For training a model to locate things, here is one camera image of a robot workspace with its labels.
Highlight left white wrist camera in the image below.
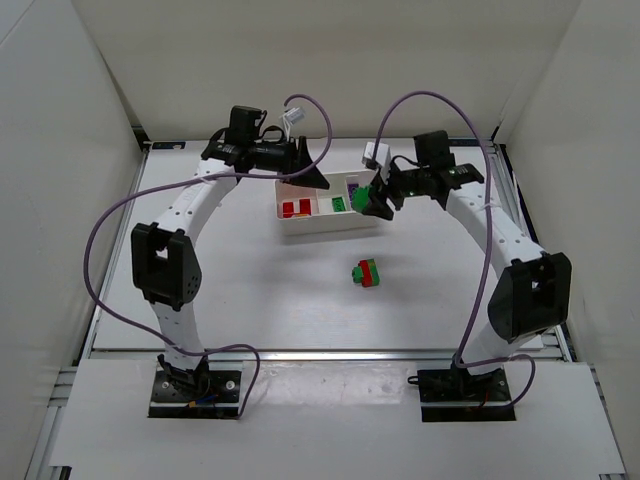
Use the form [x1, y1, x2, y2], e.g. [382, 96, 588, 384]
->
[280, 107, 306, 131]

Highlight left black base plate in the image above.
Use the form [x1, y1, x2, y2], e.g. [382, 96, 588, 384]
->
[147, 363, 242, 420]

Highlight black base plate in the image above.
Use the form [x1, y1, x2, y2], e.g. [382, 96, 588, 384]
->
[407, 367, 516, 423]
[147, 363, 242, 420]

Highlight red green watermelon lego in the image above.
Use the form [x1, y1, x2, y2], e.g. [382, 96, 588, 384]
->
[282, 202, 295, 218]

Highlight green purple round lego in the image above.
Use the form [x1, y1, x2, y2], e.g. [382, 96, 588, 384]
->
[351, 185, 370, 214]

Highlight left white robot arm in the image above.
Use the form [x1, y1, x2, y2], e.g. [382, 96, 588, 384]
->
[131, 106, 329, 398]

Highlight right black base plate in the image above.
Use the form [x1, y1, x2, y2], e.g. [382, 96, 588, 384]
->
[407, 367, 516, 423]

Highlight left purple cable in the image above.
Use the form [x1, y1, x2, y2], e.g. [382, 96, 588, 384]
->
[82, 93, 334, 419]

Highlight green red lego stack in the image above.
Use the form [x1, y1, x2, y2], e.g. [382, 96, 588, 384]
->
[351, 258, 380, 288]

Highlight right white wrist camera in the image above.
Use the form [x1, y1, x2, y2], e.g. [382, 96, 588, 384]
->
[361, 142, 392, 183]

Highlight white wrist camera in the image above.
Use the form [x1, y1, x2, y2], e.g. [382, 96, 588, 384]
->
[361, 142, 392, 183]
[280, 107, 306, 131]

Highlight white divided plastic container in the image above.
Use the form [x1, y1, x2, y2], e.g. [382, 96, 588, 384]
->
[275, 170, 380, 236]

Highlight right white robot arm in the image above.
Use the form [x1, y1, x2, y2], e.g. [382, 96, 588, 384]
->
[352, 131, 572, 402]

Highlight green lego plate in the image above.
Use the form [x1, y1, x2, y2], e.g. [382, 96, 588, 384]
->
[331, 196, 348, 213]

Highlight purple lego plate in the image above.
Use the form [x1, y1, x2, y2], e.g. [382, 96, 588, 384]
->
[347, 183, 359, 201]

